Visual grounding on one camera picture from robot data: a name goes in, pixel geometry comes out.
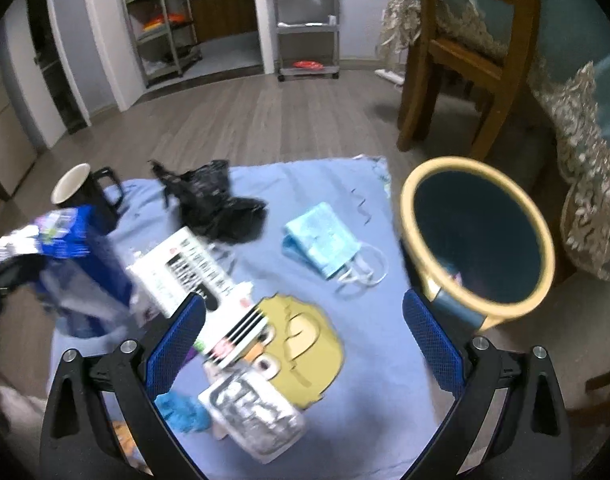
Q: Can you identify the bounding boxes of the white striped carton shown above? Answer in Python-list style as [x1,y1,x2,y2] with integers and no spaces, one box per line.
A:
[126,226,280,368]

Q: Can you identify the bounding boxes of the crumpled blue glove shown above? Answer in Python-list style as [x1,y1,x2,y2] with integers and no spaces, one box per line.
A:
[155,392,213,435]

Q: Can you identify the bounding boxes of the teal tablecloth with lace trim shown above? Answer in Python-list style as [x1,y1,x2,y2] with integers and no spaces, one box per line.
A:
[380,0,610,281]

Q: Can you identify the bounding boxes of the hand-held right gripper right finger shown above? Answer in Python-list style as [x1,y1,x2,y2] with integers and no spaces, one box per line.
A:
[402,289,570,480]

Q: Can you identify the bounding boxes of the blue cartoon print blanket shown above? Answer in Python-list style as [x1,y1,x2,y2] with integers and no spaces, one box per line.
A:
[47,156,458,480]

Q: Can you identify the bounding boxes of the grey rolling cart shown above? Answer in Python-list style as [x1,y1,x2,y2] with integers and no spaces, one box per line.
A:
[271,0,342,82]

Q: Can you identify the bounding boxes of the teal bin with yellow rim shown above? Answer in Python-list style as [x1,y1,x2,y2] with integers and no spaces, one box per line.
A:
[400,156,556,333]

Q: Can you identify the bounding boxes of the metal shelf rack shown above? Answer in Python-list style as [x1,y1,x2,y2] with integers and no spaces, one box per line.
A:
[117,0,203,88]

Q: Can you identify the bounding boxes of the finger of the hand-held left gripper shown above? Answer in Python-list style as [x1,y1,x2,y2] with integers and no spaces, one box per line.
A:
[0,256,42,293]

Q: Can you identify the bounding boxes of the blue printed snack packet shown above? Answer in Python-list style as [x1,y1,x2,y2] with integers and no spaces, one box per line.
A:
[0,205,140,341]

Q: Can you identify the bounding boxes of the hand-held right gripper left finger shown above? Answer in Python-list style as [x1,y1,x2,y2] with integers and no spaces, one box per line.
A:
[39,292,208,480]

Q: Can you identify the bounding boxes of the wooden kitchen cabinet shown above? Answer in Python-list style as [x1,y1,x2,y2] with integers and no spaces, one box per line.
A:
[190,0,258,43]

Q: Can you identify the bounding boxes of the black mug with white inside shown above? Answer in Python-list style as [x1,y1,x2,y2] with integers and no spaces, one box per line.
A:
[52,162,124,233]

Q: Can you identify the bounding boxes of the wooden chair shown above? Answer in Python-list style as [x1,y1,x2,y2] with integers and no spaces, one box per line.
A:
[567,370,610,426]
[397,0,543,161]

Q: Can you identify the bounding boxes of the silver foil blister pack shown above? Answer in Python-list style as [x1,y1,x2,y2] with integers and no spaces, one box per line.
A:
[198,367,306,463]

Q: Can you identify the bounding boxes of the orange items on rack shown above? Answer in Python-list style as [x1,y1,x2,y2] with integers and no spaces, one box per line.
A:
[144,14,193,30]

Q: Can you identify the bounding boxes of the black plastic bag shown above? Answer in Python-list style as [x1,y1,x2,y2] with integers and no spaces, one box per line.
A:
[149,159,268,245]

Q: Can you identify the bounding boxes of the blue face mask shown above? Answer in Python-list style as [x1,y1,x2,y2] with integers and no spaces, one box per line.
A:
[283,202,388,291]

